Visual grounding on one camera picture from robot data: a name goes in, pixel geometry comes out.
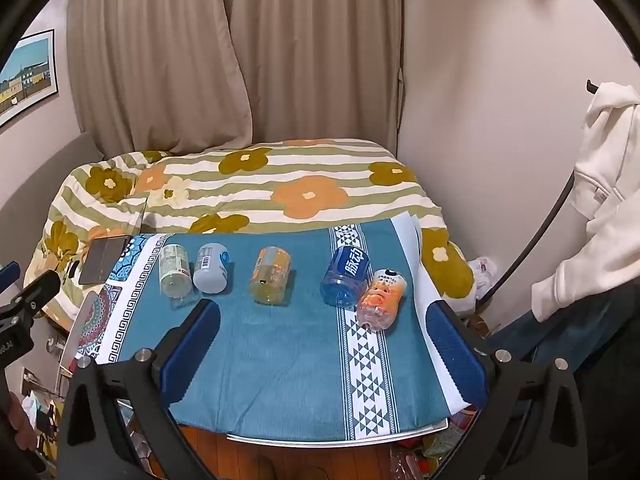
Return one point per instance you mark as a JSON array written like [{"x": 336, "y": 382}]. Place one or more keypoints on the blue jeans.
[{"x": 565, "y": 335}]

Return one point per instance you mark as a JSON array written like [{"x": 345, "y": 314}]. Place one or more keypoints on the floral striped blanket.
[{"x": 300, "y": 185}]

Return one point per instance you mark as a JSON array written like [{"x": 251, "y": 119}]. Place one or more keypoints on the white table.
[{"x": 340, "y": 437}]

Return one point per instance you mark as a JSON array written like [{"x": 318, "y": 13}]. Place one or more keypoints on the blue plastic bottle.
[{"x": 344, "y": 277}]

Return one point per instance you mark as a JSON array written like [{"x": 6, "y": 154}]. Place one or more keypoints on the teal patterned cloth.
[{"x": 280, "y": 355}]

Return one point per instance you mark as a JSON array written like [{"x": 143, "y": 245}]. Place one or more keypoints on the clear bottle green white label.
[{"x": 175, "y": 272}]

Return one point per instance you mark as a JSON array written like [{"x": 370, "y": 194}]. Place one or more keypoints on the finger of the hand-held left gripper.
[
  {"x": 7, "y": 274},
  {"x": 39, "y": 292}
]

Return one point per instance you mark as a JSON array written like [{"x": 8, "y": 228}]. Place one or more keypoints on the black clothes rack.
[{"x": 530, "y": 235}]

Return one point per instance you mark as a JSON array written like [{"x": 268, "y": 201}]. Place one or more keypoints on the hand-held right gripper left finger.
[{"x": 194, "y": 355}]

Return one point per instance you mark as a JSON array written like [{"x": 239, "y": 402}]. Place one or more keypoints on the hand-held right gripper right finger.
[{"x": 456, "y": 355}]

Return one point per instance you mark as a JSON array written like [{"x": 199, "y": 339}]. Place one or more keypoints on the white plastic bag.
[{"x": 484, "y": 272}]

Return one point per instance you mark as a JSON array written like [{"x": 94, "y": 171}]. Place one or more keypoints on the clear bottle orange label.
[{"x": 382, "y": 297}]

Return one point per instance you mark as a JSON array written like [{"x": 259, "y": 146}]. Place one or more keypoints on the white hoodie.
[{"x": 597, "y": 195}]

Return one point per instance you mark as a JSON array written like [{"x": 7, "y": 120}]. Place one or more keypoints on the person's left hand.
[{"x": 17, "y": 422}]

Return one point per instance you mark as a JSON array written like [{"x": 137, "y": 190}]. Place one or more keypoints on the colourful plastic wrappers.
[{"x": 435, "y": 447}]

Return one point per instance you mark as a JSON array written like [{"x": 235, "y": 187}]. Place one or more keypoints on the white bottle pale blue label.
[{"x": 211, "y": 270}]

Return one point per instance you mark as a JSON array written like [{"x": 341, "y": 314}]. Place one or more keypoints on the beige curtain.
[{"x": 235, "y": 50}]

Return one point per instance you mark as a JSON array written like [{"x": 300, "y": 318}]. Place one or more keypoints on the yellow orange plastic bottle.
[{"x": 270, "y": 275}]

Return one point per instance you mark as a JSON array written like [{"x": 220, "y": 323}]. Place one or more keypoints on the framed wall poster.
[{"x": 27, "y": 77}]

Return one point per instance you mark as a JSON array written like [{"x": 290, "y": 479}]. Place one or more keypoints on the dark grey tablet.
[{"x": 102, "y": 259}]

